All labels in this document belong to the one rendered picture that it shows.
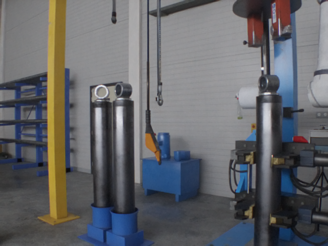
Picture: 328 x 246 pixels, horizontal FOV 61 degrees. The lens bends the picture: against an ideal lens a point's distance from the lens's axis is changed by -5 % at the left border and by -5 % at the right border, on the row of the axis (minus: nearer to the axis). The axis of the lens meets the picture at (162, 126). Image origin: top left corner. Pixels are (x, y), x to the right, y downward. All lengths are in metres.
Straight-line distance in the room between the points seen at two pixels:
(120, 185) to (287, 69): 1.93
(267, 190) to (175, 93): 3.40
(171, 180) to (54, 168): 1.84
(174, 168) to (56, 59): 2.35
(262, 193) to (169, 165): 2.42
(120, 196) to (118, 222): 0.26
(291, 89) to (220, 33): 2.52
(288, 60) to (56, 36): 2.74
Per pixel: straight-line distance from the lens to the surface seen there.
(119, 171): 2.90
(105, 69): 6.97
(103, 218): 3.22
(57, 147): 3.89
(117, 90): 3.00
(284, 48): 3.00
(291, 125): 2.90
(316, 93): 1.73
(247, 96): 3.48
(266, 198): 2.54
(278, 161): 2.41
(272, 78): 2.53
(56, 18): 4.09
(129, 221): 3.00
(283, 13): 2.50
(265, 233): 2.62
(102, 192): 3.17
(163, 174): 4.79
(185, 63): 5.45
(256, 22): 2.81
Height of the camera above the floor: 1.27
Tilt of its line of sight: 1 degrees down
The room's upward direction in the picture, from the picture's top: straight up
